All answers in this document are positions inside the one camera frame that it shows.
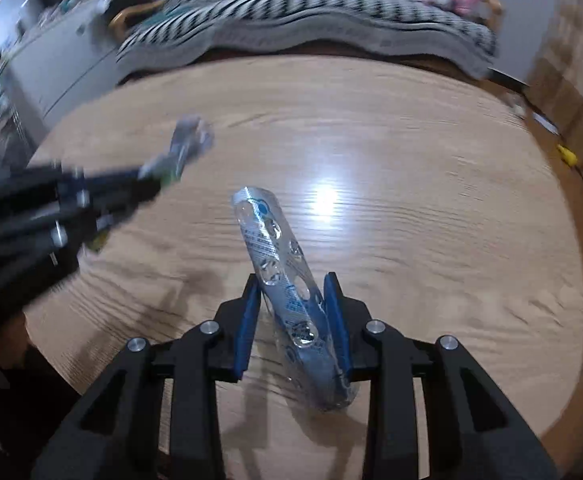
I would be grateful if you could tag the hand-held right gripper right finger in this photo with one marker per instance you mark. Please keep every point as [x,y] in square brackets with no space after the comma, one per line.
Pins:
[334,305]

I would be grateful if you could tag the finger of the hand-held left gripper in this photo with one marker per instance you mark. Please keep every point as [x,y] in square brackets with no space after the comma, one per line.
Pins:
[116,180]
[106,215]

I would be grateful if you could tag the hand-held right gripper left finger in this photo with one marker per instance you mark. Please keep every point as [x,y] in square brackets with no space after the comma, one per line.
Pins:
[246,330]

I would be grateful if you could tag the silver blister pack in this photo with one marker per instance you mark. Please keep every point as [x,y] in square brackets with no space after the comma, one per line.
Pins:
[281,280]

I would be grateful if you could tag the silver green wrapper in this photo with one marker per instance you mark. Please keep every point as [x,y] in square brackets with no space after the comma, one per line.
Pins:
[186,145]

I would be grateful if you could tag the white cabinet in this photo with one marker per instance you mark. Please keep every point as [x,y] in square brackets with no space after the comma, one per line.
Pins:
[56,70]

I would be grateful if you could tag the wooden sofa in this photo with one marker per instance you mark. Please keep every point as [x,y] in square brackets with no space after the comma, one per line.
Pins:
[126,15]

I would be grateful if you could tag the small yellow toy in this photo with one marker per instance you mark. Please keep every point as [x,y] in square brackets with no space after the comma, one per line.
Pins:
[566,155]

